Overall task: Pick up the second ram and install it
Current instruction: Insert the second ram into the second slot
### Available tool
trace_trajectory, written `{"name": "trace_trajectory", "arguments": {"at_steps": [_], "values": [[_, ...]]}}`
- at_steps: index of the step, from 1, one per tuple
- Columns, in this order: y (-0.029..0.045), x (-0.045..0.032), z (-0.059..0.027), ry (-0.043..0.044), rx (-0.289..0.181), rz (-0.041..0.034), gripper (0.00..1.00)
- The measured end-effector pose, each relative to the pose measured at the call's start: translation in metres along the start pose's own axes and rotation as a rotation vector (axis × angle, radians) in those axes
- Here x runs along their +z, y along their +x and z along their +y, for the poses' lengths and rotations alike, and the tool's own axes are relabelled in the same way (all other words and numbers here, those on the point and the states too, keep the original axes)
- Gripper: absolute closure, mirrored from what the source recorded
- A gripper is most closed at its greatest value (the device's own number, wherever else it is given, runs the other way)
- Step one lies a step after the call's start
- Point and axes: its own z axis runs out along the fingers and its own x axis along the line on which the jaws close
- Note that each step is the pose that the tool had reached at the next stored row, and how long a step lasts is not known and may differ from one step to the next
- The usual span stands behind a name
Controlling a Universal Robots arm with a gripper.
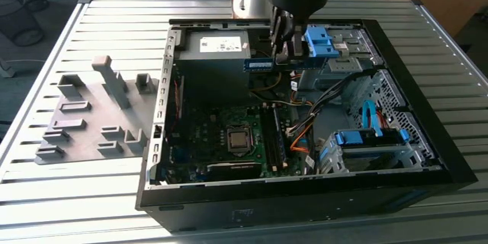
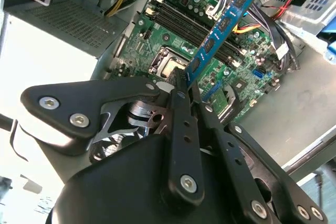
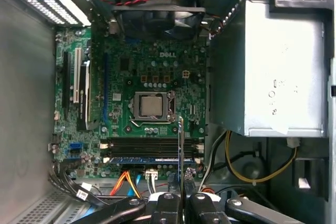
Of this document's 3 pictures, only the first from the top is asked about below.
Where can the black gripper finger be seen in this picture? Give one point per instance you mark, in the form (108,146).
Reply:
(298,41)
(284,41)

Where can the blue RAM stick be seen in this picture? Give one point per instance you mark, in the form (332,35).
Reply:
(258,64)

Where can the black RAM slot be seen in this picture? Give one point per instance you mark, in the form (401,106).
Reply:
(270,135)

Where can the blue drive bay latch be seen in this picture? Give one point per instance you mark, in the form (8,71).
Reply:
(321,44)

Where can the grey metal drive cage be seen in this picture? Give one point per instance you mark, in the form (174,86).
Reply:
(334,72)

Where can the grey power supply unit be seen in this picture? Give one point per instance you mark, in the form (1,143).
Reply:
(213,72)

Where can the hard disk in blue carrier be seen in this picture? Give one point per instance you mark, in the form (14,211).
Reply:
(352,136)

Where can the silver CPU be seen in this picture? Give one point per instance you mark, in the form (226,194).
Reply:
(240,139)

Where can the green motherboard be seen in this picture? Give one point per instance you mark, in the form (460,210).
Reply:
(197,129)

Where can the grey metal disk bay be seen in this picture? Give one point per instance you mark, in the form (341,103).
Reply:
(381,152)

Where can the black graphics card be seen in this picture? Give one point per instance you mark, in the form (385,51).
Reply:
(232,171)

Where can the grey parts rack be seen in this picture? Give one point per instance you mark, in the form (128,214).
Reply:
(94,107)

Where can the black PC case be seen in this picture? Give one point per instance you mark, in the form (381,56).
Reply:
(304,207)

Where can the grey floor stand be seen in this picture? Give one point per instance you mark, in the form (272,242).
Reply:
(5,69)

